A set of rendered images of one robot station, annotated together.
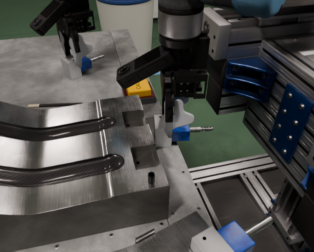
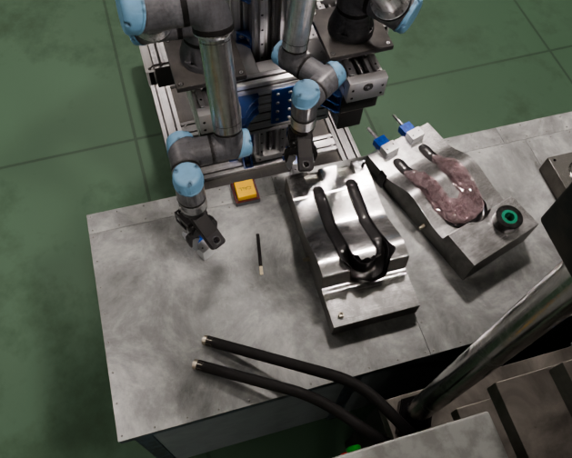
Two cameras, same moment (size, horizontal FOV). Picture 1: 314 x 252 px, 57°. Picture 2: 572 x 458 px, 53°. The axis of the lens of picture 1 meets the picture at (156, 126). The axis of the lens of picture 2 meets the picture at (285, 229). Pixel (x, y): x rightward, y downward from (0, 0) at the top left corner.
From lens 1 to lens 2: 1.68 m
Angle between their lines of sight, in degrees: 59
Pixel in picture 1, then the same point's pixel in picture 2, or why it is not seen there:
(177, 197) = not seen: hidden behind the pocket
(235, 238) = (382, 140)
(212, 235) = (386, 146)
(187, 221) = (373, 158)
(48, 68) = (191, 278)
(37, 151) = (346, 223)
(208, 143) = not seen: hidden behind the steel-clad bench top
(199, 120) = (52, 224)
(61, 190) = (371, 204)
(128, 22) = not seen: outside the picture
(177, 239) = (382, 162)
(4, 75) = (206, 316)
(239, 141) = (104, 183)
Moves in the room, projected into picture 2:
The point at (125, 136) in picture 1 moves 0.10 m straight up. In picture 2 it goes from (330, 180) to (334, 161)
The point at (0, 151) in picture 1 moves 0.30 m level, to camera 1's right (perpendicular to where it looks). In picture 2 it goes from (356, 233) to (346, 150)
